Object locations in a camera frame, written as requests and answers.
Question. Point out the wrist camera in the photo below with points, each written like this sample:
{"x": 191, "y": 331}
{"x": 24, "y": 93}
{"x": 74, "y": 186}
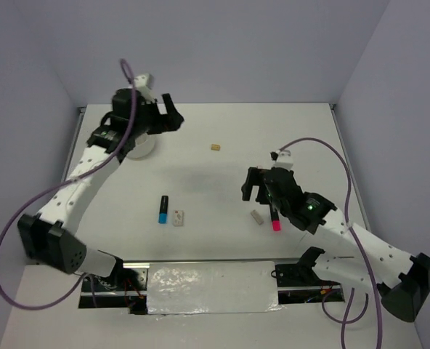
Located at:
{"x": 282, "y": 159}
{"x": 144, "y": 84}

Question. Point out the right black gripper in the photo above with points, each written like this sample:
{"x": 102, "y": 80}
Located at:
{"x": 254, "y": 177}

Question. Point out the white round divided container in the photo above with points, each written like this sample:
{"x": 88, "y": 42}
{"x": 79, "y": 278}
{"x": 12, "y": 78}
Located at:
{"x": 144, "y": 145}

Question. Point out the small tan eraser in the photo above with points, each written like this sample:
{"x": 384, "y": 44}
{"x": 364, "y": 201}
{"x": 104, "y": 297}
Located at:
{"x": 215, "y": 147}

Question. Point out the black pink highlighter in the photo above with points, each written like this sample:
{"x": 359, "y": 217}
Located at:
{"x": 275, "y": 220}

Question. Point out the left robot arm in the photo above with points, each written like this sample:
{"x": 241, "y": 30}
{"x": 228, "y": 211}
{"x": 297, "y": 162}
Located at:
{"x": 49, "y": 236}

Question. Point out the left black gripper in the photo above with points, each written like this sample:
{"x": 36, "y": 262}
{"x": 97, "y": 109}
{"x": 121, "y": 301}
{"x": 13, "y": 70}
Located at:
{"x": 169, "y": 122}

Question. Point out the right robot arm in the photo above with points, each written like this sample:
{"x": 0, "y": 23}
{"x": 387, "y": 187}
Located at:
{"x": 354, "y": 256}

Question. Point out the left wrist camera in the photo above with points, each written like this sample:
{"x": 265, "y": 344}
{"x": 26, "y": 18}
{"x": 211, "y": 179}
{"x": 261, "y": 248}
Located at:
{"x": 144, "y": 84}

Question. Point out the grey white eraser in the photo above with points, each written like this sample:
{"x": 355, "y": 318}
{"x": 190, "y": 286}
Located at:
{"x": 257, "y": 217}

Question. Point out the black blue highlighter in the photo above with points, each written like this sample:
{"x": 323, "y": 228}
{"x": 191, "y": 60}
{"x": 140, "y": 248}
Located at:
{"x": 163, "y": 210}

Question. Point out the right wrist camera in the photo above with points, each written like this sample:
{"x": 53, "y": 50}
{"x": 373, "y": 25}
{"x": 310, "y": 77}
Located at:
{"x": 282, "y": 159}

